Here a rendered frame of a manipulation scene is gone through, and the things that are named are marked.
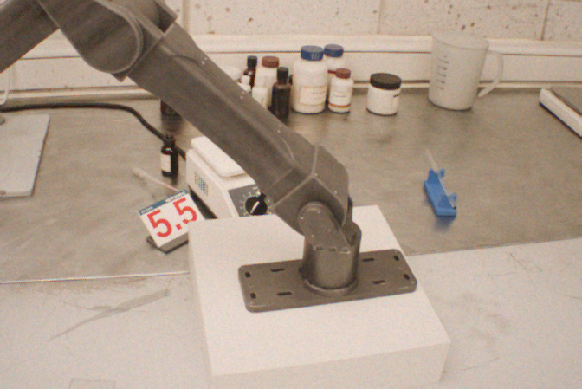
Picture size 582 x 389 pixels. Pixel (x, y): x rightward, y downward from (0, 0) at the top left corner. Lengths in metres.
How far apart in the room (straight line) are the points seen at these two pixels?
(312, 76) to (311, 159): 0.67
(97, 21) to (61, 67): 0.83
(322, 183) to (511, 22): 1.12
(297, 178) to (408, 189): 0.49
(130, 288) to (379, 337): 0.33
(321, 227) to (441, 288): 0.29
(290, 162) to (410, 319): 0.23
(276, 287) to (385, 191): 0.41
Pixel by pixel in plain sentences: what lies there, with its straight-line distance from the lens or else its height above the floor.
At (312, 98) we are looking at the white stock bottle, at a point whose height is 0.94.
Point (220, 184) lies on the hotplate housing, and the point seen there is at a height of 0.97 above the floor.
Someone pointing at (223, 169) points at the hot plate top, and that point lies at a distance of 0.94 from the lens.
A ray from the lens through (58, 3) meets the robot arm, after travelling 0.61.
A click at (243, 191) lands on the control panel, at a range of 0.94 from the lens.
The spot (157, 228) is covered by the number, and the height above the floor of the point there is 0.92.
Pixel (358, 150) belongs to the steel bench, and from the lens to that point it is 1.22.
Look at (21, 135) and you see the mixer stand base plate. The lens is 1.26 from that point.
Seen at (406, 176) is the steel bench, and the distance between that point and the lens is 1.16.
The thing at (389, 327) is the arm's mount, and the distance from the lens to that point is 0.72.
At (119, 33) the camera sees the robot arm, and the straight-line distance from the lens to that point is 0.60.
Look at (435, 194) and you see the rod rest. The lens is 1.10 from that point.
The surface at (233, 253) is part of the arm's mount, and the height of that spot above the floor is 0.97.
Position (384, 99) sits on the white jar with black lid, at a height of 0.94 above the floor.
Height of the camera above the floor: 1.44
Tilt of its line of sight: 28 degrees down
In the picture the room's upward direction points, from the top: 4 degrees clockwise
